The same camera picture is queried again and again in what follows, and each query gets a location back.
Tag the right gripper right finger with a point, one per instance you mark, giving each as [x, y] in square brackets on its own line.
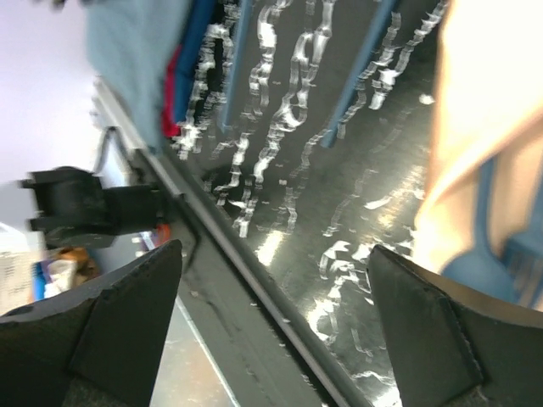
[450, 345]

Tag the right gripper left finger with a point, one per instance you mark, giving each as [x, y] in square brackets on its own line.
[98, 344]

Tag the peach cloth napkin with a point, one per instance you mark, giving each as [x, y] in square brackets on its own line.
[488, 102]

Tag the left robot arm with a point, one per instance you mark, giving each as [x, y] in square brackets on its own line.
[74, 209]

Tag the blue grey folded napkin stack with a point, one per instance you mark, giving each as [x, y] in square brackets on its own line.
[130, 44]

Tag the black marble pattern mat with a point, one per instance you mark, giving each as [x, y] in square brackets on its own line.
[315, 152]

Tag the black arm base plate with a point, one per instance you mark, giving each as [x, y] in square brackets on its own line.
[259, 340]

